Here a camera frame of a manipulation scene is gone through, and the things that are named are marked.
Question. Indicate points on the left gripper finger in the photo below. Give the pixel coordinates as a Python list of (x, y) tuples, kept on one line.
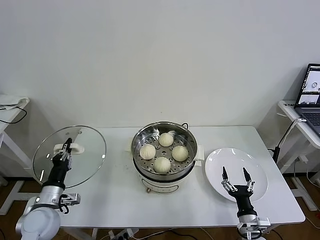
[(69, 150), (62, 156)]

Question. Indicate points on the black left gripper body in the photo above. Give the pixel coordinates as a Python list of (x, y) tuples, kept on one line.
[(58, 173)]

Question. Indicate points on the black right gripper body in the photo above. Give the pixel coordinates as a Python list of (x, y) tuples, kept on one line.
[(243, 200)]

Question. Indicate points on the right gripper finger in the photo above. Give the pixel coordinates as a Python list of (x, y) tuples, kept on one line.
[(225, 175), (247, 175)]

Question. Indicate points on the round glass pot lid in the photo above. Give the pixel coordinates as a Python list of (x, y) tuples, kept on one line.
[(87, 150)]

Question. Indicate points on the white steamed baozi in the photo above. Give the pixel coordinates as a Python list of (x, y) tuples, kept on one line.
[(165, 139), (147, 152), (180, 153), (161, 165)]

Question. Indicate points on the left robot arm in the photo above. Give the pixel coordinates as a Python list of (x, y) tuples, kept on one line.
[(40, 220)]

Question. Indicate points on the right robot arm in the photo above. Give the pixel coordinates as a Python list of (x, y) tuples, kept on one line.
[(247, 222)]

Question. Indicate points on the stainless steel steamer basket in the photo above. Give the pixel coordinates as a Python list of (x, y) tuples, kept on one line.
[(186, 140)]

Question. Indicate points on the white round plate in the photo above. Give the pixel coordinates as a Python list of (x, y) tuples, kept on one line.
[(237, 162)]

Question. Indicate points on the white power adapter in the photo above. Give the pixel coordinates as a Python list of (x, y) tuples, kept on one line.
[(303, 158)]

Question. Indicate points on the white electric cooker base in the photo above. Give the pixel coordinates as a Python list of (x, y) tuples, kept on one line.
[(160, 185)]

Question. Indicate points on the white side table with cloth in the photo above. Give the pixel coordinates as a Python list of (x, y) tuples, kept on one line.
[(7, 117)]

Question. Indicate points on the white side table with laptop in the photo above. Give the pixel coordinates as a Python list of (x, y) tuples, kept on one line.
[(300, 127)]

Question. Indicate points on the white folded cloth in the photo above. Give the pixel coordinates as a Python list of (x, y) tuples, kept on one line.
[(15, 101)]

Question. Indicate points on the grey open laptop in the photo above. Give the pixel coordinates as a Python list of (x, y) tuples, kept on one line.
[(310, 117)]

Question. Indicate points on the white power strip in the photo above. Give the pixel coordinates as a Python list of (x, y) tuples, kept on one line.
[(122, 234)]

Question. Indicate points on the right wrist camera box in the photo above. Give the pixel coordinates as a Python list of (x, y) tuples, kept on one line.
[(265, 222)]

